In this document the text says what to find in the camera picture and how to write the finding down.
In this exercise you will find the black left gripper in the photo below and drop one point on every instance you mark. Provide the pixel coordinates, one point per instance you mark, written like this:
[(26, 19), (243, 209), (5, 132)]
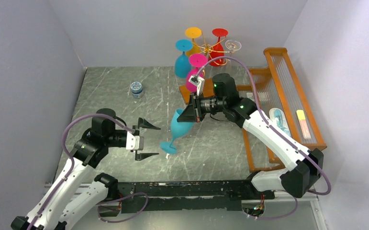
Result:
[(143, 123)]

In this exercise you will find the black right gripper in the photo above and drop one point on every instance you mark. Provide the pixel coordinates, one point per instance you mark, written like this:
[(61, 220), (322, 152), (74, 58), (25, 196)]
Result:
[(195, 109)]

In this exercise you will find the light blue wine glass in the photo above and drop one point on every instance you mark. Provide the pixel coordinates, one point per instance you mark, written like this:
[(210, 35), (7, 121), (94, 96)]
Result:
[(178, 129)]

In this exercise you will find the pink wine glass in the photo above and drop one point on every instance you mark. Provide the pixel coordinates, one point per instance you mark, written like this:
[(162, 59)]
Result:
[(197, 61)]

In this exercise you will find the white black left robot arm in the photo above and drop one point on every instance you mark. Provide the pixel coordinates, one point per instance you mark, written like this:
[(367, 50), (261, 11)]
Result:
[(59, 209)]

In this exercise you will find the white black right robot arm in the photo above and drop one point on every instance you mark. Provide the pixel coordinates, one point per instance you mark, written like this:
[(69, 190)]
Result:
[(302, 166)]

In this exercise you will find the wooden rack base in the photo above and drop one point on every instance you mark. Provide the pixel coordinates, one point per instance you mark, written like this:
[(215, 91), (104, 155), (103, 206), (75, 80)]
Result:
[(207, 91)]

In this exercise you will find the dark blue wine glass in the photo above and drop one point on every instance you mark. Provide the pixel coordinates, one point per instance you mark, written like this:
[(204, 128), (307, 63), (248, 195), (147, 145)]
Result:
[(182, 65)]

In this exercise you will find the red wine glass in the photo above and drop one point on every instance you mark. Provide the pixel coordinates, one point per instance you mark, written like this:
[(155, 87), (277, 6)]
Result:
[(217, 49)]

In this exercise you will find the clear wine glass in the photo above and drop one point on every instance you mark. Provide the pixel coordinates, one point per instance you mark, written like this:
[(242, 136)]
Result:
[(232, 46)]

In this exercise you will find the yellow wine glass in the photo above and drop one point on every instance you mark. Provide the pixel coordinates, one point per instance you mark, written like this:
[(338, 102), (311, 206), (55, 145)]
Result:
[(193, 33)]

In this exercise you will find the blue cleaning gel jar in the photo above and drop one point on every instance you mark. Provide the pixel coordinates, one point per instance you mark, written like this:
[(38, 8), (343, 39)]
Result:
[(137, 89)]

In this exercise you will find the small white box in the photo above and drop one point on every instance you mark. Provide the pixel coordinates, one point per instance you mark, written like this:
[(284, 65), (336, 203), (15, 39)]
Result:
[(250, 95)]

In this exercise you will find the blue blister pack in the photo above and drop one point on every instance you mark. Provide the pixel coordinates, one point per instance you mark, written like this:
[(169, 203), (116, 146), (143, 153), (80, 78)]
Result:
[(277, 116)]

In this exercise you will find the wooden tiered shelf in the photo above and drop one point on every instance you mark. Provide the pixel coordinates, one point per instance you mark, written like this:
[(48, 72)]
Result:
[(278, 86)]

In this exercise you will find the yellow orange marker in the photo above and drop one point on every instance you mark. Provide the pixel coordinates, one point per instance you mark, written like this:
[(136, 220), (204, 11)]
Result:
[(303, 124)]

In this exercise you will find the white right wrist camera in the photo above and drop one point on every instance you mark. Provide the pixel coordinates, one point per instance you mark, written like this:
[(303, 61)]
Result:
[(198, 82)]

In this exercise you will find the gold wire glass rack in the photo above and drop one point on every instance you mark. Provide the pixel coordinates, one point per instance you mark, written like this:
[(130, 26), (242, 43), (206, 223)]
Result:
[(206, 49)]

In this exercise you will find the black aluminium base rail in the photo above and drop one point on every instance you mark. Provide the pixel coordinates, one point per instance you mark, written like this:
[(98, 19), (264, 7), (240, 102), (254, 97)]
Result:
[(157, 196)]

